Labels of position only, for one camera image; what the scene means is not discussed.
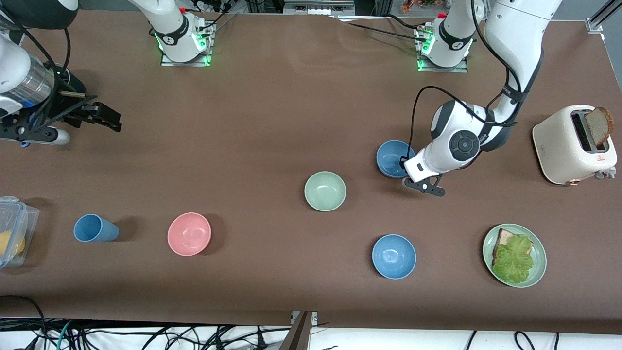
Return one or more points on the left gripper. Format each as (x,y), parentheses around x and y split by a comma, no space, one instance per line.
(401,164)

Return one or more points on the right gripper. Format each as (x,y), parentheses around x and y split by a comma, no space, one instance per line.
(68,103)

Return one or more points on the blue bowl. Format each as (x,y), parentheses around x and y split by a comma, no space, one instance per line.
(393,256)
(391,155)

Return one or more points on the green bowl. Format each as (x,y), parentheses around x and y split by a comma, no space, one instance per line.
(325,191)

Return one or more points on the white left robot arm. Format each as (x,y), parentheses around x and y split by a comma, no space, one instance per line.
(515,34)

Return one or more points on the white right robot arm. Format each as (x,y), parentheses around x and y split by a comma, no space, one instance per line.
(170,29)

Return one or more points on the pink bowl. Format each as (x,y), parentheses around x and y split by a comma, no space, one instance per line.
(189,234)

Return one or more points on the dark blue saucepan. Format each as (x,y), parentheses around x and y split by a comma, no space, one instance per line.
(77,87)

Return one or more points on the bread slice under lettuce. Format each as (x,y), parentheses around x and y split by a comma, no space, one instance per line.
(505,236)

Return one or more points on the blue ribbed cup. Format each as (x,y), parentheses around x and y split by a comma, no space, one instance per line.
(95,228)

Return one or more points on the clear plastic container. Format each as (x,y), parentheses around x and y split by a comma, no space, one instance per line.
(30,218)

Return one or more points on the green lettuce leaf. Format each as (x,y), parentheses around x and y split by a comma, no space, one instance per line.
(515,260)

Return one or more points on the cream toaster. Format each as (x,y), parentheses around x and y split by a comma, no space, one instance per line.
(559,146)

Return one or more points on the yellow fruit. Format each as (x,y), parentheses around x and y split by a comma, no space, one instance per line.
(12,243)

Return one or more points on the green plate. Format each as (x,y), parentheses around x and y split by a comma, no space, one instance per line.
(540,262)

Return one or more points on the brown toast slice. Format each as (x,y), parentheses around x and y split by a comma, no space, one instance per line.
(598,126)

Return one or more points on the grey control box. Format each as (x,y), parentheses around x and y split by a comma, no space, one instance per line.
(316,7)

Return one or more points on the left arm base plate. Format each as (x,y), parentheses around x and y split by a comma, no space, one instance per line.
(442,69)

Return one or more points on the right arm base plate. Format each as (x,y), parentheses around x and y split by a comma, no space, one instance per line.
(184,61)

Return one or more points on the metal table bracket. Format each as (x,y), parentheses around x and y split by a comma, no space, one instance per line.
(299,335)

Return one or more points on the aluminium frame profile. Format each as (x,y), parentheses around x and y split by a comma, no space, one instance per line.
(602,17)

